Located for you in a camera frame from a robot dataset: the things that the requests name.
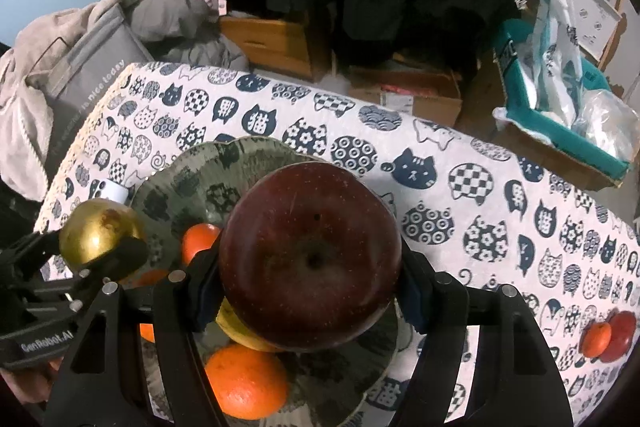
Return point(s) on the open cardboard box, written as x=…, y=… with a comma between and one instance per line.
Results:
x=430, y=104

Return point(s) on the clear plastic bag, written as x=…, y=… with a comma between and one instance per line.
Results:
x=607, y=122

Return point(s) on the white printed carton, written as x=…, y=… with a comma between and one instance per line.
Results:
x=597, y=17

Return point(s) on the white sticker sheet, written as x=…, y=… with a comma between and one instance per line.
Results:
x=116, y=192

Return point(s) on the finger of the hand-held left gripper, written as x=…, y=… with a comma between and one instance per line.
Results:
x=37, y=246
x=120, y=254

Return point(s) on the dark red apple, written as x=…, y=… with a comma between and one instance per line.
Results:
x=310, y=252

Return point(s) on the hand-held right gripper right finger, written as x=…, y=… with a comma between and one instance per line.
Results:
x=415, y=302

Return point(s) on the person's left hand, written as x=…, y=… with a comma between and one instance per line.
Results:
x=32, y=379

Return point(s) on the teal box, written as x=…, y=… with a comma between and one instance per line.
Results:
x=520, y=77

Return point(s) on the orange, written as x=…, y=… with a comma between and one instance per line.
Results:
x=247, y=382
x=197, y=244
x=596, y=340

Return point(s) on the grey jacket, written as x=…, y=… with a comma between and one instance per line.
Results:
x=165, y=7

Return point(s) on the wooden drawer unit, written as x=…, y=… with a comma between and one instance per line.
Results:
x=265, y=39

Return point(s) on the green pear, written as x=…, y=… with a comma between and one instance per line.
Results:
x=235, y=332

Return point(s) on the scalloped glass plate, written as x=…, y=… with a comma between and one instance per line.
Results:
x=200, y=177

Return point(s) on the yellow red apple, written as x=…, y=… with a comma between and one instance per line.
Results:
x=95, y=229

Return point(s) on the beige fleece garment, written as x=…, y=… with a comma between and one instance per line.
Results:
x=22, y=122

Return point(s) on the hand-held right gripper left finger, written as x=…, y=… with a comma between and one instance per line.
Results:
x=207, y=297

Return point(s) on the grey tote bag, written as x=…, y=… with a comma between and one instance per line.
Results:
x=95, y=57

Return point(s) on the white plastic bag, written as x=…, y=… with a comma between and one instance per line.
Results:
x=550, y=32

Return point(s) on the cat print tablecloth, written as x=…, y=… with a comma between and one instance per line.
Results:
x=500, y=257

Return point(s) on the small pink white card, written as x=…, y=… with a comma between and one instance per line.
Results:
x=220, y=4

